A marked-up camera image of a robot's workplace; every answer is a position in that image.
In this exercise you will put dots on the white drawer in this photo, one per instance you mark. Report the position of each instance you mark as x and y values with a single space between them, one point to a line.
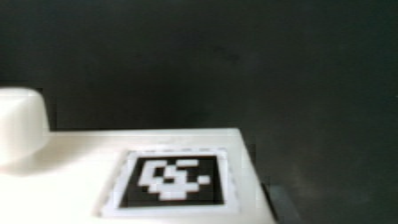
121 177

